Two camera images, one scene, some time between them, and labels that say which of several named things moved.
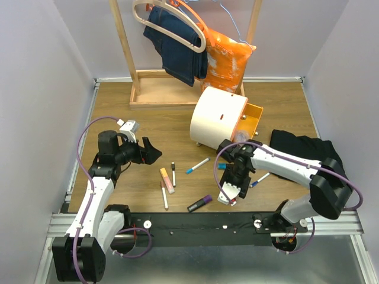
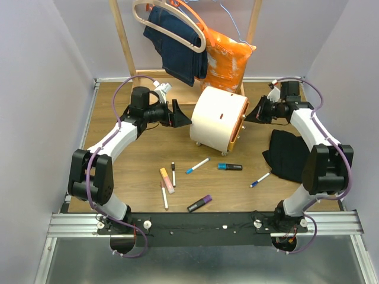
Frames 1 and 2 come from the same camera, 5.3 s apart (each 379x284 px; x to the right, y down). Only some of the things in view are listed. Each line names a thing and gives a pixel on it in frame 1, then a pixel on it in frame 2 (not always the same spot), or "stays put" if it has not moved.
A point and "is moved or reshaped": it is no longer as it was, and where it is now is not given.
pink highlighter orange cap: x=167 y=181 stays put
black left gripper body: x=130 y=151 → x=159 y=113
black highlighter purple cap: x=199 y=203 stays put
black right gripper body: x=235 y=175 → x=270 y=109
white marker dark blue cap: x=255 y=183 stays put
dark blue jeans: x=178 y=59 stays put
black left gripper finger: x=146 y=143 → x=176 y=108
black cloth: x=312 y=148 stays put
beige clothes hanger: x=179 y=13 stays put
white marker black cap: x=173 y=174 stays put
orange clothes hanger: x=176 y=3 stays put
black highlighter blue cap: x=222 y=166 stays put
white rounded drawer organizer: x=218 y=115 is moved or reshaped
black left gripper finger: x=150 y=155 → x=177 y=118
